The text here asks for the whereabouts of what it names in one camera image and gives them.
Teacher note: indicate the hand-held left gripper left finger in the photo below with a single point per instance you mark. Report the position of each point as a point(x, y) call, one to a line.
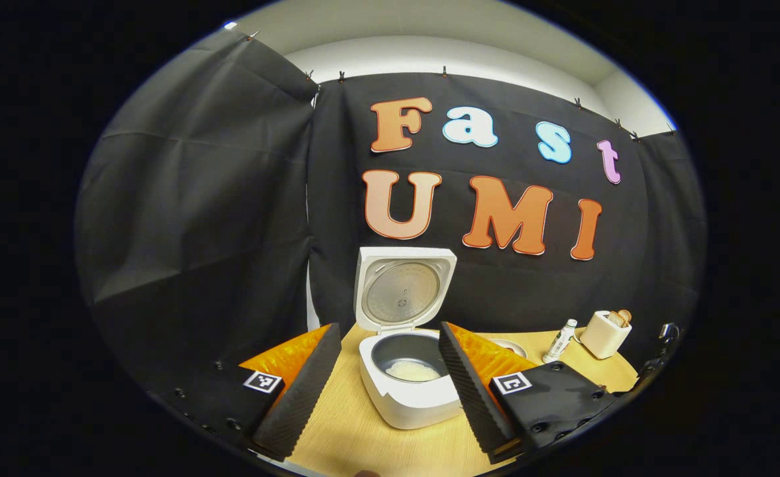
point(303, 397)

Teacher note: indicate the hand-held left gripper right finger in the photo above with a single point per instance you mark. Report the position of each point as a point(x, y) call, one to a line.
point(469, 397)

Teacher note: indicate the white rice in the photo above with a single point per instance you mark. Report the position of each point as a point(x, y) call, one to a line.
point(413, 371)

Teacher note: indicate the white rice cooker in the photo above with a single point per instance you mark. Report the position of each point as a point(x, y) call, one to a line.
point(403, 291)

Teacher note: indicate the cream toaster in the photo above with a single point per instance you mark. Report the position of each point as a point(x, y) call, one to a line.
point(602, 338)

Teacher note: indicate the toast bread slice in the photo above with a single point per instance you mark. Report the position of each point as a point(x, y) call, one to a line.
point(615, 319)
point(625, 316)

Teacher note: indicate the white round plate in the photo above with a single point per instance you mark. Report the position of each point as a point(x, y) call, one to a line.
point(512, 346)

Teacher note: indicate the white plastic bottle green label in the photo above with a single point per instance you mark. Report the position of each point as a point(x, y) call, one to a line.
point(560, 341)

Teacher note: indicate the black backdrop cloth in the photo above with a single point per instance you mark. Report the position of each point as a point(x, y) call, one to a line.
point(197, 232)

